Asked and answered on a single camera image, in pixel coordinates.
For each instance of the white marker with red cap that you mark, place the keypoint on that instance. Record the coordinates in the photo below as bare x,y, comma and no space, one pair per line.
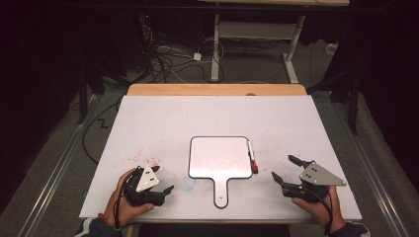
251,154

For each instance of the black stand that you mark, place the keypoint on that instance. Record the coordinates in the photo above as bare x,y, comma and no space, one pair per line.
354,108

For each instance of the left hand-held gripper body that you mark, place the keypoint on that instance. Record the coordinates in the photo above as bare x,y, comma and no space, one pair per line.
146,179

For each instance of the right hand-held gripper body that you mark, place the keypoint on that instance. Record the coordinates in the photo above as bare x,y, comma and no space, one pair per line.
316,176

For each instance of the wooden table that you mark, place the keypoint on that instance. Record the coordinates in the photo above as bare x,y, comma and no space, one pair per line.
197,89

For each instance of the white desk frame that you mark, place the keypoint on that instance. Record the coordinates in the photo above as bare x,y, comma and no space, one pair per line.
215,49

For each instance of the white power adapter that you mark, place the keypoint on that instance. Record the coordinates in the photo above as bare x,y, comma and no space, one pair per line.
197,56

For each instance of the person's right hand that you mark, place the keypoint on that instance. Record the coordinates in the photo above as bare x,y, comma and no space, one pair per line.
324,212

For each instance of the white table cover sheet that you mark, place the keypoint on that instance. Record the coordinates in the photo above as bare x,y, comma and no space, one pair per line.
210,118

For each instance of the white paddle-shaped whiteboard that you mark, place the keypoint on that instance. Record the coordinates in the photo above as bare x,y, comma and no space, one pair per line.
219,158

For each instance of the dark device with red light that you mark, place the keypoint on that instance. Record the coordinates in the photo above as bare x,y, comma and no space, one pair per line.
147,23

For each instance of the person's left hand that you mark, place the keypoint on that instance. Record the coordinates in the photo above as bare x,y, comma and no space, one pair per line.
126,212

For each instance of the metal floor rail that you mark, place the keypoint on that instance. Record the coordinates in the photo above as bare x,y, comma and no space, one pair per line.
52,176
372,171

